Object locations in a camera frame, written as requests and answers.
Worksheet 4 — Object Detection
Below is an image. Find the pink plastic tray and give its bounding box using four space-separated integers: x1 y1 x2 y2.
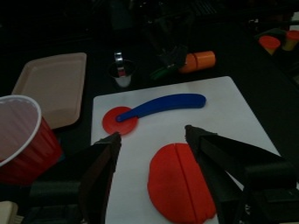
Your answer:
10 52 88 130

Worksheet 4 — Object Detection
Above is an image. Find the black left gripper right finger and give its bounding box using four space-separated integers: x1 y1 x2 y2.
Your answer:
182 124 297 224

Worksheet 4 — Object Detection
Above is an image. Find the white cutting board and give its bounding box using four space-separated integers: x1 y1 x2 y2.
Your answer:
89 75 282 224

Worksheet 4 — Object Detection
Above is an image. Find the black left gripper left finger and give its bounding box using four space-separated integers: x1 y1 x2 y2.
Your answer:
78 131 122 224

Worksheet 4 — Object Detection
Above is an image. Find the yellow cylinder with orange cap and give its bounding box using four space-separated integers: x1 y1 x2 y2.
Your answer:
281 30 299 52

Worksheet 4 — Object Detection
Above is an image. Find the orange container with green cap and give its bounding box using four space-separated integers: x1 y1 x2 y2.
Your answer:
149 51 216 81

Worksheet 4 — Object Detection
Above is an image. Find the orange cone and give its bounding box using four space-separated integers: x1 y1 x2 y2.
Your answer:
257 35 281 56

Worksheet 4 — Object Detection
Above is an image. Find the red plastic cup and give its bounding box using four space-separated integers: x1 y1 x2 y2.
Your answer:
0 94 62 186

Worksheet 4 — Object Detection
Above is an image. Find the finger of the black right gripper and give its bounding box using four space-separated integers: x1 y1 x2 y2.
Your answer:
154 47 173 70
170 45 189 67

